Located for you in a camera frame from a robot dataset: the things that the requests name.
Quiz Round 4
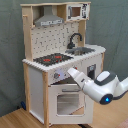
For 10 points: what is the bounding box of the white oven door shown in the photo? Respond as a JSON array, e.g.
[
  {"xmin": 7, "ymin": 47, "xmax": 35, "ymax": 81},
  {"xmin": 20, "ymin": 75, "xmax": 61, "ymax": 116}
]
[{"xmin": 49, "ymin": 84, "xmax": 94, "ymax": 124}]

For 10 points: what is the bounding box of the toy microwave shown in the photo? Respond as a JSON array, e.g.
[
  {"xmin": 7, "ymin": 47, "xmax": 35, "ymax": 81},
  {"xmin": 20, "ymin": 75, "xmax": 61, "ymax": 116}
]
[{"xmin": 67, "ymin": 4, "xmax": 89, "ymax": 20}]

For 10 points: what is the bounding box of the metal toy sink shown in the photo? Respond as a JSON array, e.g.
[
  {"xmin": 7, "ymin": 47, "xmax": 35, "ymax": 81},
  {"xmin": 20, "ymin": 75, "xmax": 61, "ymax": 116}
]
[{"xmin": 66, "ymin": 47, "xmax": 94, "ymax": 56}]

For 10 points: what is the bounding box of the wooden toy kitchen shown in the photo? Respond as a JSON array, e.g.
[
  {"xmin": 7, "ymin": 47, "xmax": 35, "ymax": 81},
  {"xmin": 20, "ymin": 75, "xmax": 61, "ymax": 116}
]
[{"xmin": 22, "ymin": 2, "xmax": 105, "ymax": 127}]

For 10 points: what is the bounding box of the grey range hood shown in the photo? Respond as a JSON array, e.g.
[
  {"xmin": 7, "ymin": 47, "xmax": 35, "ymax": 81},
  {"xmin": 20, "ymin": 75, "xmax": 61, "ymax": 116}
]
[{"xmin": 35, "ymin": 5, "xmax": 64, "ymax": 27}]

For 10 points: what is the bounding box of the black toy stovetop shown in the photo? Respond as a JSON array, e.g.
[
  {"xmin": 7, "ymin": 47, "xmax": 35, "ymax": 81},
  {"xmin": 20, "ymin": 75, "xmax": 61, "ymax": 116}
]
[{"xmin": 34, "ymin": 53, "xmax": 71, "ymax": 66}]

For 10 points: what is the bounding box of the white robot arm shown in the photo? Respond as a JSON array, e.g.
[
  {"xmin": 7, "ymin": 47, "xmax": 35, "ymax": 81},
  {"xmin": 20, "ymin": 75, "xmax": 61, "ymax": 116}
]
[{"xmin": 68, "ymin": 68, "xmax": 128, "ymax": 105}]

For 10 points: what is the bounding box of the white cupboard door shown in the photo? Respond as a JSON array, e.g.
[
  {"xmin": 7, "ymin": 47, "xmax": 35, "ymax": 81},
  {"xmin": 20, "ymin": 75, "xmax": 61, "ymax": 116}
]
[{"xmin": 81, "ymin": 55, "xmax": 102, "ymax": 79}]

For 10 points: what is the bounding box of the left red stove knob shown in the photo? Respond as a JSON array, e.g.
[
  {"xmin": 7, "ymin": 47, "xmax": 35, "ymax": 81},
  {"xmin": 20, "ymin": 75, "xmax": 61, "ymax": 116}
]
[{"xmin": 54, "ymin": 73, "xmax": 60, "ymax": 79}]

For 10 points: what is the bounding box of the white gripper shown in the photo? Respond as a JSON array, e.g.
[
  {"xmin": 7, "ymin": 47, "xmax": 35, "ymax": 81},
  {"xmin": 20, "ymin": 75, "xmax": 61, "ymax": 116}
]
[{"xmin": 68, "ymin": 68, "xmax": 93, "ymax": 92}]

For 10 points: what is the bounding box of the black toy faucet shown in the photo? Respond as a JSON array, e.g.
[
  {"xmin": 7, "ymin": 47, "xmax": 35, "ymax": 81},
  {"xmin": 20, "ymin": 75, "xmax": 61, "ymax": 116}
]
[{"xmin": 67, "ymin": 33, "xmax": 82, "ymax": 49}]

